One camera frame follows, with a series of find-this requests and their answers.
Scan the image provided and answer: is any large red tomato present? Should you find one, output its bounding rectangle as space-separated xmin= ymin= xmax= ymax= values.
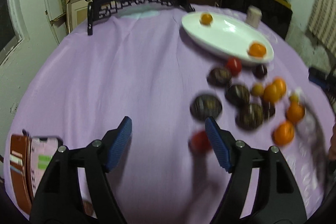
xmin=189 ymin=131 xmax=212 ymax=154

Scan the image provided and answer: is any tan longan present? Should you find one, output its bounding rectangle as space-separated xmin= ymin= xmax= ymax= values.
xmin=289 ymin=92 xmax=300 ymax=103
xmin=250 ymin=83 xmax=264 ymax=97

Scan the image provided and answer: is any dark water chestnut large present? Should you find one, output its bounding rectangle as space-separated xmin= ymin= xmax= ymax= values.
xmin=236 ymin=103 xmax=264 ymax=131

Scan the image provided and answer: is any mandarin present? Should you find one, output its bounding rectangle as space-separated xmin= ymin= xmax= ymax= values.
xmin=273 ymin=121 xmax=295 ymax=146
xmin=285 ymin=102 xmax=305 ymax=124
xmin=248 ymin=42 xmax=266 ymax=58

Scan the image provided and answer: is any orange kumquat back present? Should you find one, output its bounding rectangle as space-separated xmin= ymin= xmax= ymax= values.
xmin=273 ymin=77 xmax=287 ymax=97

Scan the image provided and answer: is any orange kumquat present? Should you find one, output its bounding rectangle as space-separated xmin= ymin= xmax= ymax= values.
xmin=262 ymin=84 xmax=281 ymax=104
xmin=273 ymin=77 xmax=287 ymax=97

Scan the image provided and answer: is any orange kumquat front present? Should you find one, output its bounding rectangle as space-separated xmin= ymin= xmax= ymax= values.
xmin=262 ymin=84 xmax=281 ymax=104

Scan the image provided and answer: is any dark cherry with stem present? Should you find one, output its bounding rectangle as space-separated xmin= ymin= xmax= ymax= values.
xmin=261 ymin=101 xmax=276 ymax=121

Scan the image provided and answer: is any mandarin front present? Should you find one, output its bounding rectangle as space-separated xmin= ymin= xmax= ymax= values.
xmin=273 ymin=121 xmax=295 ymax=146

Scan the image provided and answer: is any small red tomato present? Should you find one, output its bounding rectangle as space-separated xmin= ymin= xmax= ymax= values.
xmin=226 ymin=57 xmax=242 ymax=77

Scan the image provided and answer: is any yellow orange front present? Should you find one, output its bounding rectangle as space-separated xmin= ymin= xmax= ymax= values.
xmin=200 ymin=12 xmax=213 ymax=26

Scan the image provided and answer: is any person right hand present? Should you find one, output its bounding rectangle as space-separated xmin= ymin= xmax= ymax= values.
xmin=328 ymin=124 xmax=336 ymax=161

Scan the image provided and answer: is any purple tablecloth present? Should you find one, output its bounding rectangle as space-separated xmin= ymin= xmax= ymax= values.
xmin=2 ymin=3 xmax=334 ymax=224

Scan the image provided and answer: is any black chair back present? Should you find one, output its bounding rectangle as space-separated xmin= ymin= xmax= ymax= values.
xmin=219 ymin=0 xmax=293 ymax=40

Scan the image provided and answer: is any white beverage can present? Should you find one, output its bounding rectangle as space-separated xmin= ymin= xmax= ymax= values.
xmin=245 ymin=6 xmax=262 ymax=28

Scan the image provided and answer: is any smartphone in brown case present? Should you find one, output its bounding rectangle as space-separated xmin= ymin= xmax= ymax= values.
xmin=10 ymin=131 xmax=63 ymax=214

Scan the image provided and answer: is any white oval plate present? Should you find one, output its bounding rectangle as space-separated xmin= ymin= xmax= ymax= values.
xmin=182 ymin=12 xmax=274 ymax=67

